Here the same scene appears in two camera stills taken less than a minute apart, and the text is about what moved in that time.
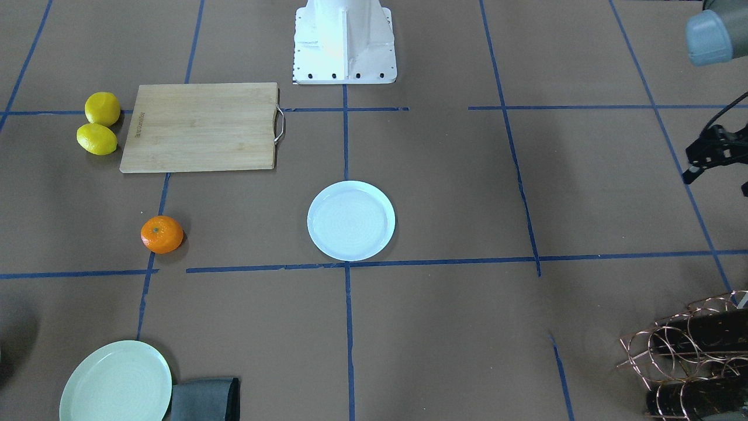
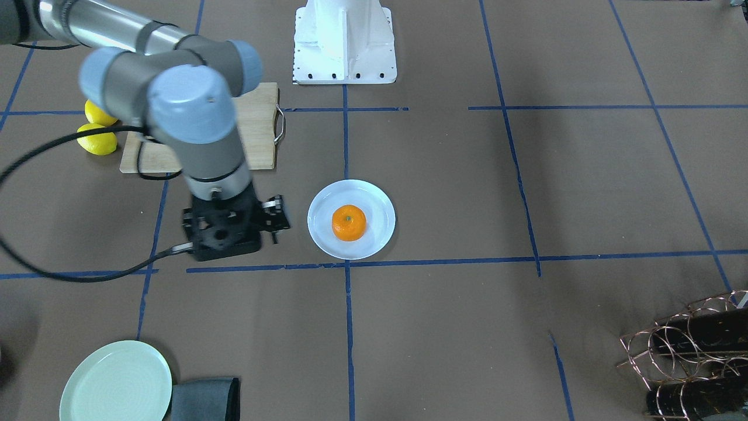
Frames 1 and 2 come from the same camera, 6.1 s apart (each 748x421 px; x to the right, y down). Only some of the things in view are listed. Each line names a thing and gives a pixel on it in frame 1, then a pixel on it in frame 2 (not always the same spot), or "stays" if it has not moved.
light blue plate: x=350 y=221 stays
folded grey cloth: x=206 y=399 stays
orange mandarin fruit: x=162 y=234 to x=349 y=223
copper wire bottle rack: x=696 y=358 stays
